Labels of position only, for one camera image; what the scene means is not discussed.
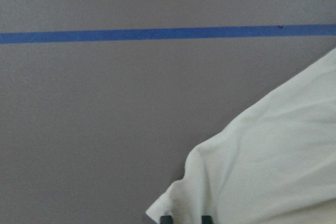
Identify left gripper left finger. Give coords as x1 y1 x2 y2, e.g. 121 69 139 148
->
159 215 173 224

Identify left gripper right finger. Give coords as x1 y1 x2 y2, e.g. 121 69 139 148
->
201 215 213 224

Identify cream long-sleeve printed shirt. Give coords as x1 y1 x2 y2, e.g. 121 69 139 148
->
146 51 335 223

